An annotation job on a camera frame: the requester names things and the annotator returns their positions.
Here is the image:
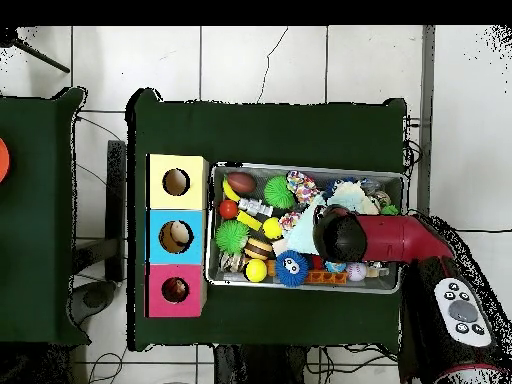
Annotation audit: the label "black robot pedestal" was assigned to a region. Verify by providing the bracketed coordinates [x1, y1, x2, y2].
[215, 344, 307, 384]

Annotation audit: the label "metal wire mesh bin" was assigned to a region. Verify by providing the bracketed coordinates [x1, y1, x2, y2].
[205, 161, 405, 295]

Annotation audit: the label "red ball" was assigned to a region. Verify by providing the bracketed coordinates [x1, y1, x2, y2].
[218, 199, 240, 220]

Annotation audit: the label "black panel stand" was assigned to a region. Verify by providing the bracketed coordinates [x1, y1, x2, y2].
[105, 139, 127, 283]

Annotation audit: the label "light blue waffle cloth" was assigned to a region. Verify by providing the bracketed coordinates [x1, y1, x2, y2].
[285, 193, 327, 255]

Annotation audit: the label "green spiky puffer ball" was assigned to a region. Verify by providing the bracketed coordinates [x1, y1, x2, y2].
[214, 219, 251, 255]
[263, 175, 296, 210]

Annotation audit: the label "large blue fuzzy eyed ball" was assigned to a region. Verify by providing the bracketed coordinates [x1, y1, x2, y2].
[274, 250, 310, 288]

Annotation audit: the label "orange disc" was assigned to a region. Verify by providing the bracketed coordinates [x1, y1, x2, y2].
[0, 137, 11, 184]

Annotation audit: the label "grey round base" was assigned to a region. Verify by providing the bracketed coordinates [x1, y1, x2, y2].
[71, 279, 117, 325]

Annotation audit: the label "yellow tennis ball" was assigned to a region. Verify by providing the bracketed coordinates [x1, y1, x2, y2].
[244, 258, 268, 283]

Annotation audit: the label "black tripod leg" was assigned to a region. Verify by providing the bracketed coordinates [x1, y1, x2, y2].
[0, 27, 71, 74]

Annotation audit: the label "black power cable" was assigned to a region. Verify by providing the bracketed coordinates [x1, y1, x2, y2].
[455, 227, 512, 234]

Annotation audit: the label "silver toy robot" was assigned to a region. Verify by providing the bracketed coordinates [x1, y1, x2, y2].
[238, 198, 274, 217]

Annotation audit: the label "toy hamburger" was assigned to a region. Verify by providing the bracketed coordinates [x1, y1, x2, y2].
[243, 237, 274, 261]

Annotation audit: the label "wooden box with three holes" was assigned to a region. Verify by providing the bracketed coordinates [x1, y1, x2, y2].
[144, 153, 210, 319]

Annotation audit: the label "yellow smiley ball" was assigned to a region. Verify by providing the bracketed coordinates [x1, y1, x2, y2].
[262, 216, 284, 240]

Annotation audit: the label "dark green table cloth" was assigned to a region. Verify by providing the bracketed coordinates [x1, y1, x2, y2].
[0, 87, 90, 346]
[126, 88, 408, 352]

